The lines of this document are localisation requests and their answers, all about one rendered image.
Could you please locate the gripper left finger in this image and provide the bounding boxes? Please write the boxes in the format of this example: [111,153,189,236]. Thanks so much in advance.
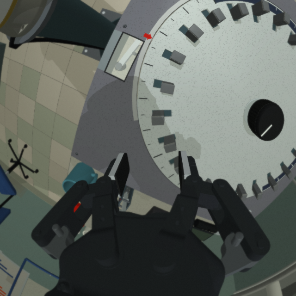
[31,152,130,259]

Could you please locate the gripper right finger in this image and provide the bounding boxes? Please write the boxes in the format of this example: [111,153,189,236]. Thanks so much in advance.
[159,150,271,263]

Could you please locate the light grey dial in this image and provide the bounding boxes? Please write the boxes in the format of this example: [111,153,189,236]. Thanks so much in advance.
[132,0,296,200]

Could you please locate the black dial knob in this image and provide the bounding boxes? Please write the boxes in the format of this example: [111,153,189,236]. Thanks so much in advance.
[247,99,285,142]

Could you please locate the teal mug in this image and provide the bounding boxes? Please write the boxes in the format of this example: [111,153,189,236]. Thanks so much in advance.
[62,161,99,194]

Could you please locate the blue office chair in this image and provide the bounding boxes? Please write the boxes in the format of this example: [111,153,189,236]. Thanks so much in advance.
[0,138,39,225]

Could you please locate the white printed paper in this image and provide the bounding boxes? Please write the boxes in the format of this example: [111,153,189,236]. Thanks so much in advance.
[0,251,31,296]

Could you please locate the white override switch lever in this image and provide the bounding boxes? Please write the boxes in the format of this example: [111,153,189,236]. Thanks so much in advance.
[114,40,143,71]

